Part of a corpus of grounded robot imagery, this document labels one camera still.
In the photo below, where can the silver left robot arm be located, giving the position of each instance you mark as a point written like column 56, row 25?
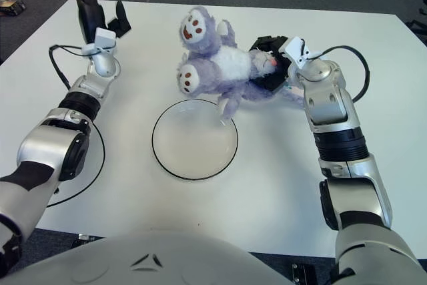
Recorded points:
column 43, row 145

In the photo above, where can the metal table bracket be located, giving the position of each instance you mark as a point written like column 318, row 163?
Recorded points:
column 303, row 273
column 86, row 238

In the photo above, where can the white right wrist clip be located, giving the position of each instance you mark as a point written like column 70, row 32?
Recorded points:
column 297, row 49

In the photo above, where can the black office chair base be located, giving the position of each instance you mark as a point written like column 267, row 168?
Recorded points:
column 420, row 26

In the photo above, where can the purple plush bear doll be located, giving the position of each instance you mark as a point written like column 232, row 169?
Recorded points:
column 220, row 68

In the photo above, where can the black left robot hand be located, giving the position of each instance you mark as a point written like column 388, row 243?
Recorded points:
column 89, row 14

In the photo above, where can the grey robot torso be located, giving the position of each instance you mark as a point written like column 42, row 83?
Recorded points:
column 150, row 258

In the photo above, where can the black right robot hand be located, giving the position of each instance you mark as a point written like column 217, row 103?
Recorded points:
column 278, row 79

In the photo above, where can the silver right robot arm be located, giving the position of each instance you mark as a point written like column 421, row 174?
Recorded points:
column 330, row 104

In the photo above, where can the dark cardboard box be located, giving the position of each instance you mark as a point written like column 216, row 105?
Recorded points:
column 11, row 6

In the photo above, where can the white plate with black rim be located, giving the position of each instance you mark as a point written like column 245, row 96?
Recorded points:
column 195, row 151

